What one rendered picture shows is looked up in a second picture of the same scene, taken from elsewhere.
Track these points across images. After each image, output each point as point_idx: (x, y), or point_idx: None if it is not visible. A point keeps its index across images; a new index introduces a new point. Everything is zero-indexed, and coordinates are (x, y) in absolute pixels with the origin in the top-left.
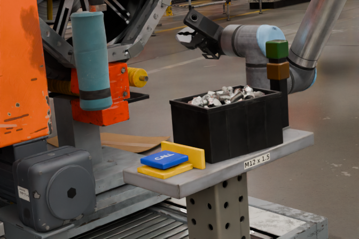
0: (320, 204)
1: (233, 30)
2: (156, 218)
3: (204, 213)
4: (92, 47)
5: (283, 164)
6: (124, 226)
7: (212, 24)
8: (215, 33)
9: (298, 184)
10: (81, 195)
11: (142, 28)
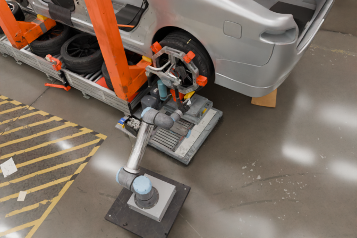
0: (213, 161)
1: (174, 111)
2: (186, 124)
3: None
4: (158, 88)
5: (251, 147)
6: (181, 119)
7: (179, 105)
8: (178, 108)
9: (231, 154)
10: None
11: (186, 90)
